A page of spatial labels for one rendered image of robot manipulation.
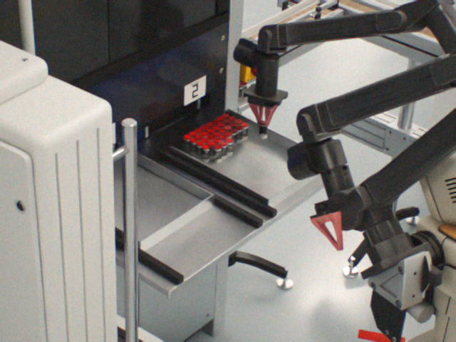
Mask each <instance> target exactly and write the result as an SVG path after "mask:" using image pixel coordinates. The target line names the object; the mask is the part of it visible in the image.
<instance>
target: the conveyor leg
mask: <svg viewBox="0 0 456 342"><path fill-rule="evenodd" d="M398 55H399V56H400V54H398ZM402 57H404V56H402ZM405 58H407V57H405ZM420 64H422V63H421V62H418V61H415V60H412V59H410V58H408V67H407V70H408V69H411V68H414V67H417V66H420ZM415 104H416V102H413V103H409V104H407V105H404V106H402V107H400V112H399V117H398V127H399V128H400V129H402V130H409V129H411V125H412V121H413V113H414V112H415ZM397 205H398V199H397V200H396V201H394V203H393V210H392V213H393V215H394V216H395V214H396V209H397Z"/></svg>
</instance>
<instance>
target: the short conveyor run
mask: <svg viewBox="0 0 456 342"><path fill-rule="evenodd" d="M337 1H338V0H330V1H327V2H326V3H325V4H320V1H318V0H304V1H301V3H299V4H297V5H295V6H289V0H285V1H282V8H281V12H280V13H278V14H276V15H274V16H271V17H269V18H267V19H265V20H263V21H261V22H260V23H258V24H256V25H254V26H251V27H249V28H247V29H245V30H242V38H254V39H256V40H258V34H259V29H260V28H261V27H262V26H266V25H272V24H287V23H295V21H307V20H313V19H324V18H330V17H337V16H344V10H343V9H335V8H331V6H334V5H336V4H337ZM323 43H325V42H319V43H313V44H306V45H300V46H291V47H288V48H287V51H286V53H278V54H279V55H280V60H279V67H282V66H285V65H286V64H287V63H290V61H292V60H294V59H296V58H298V57H300V56H302V55H304V54H306V53H308V51H310V50H312V49H314V48H316V47H318V46H320V45H322V44H323ZM256 78H257V77H256ZM256 78H253V79H251V80H250V81H247V84H248V85H249V84H251V83H252V82H254V81H255V80H256Z"/></svg>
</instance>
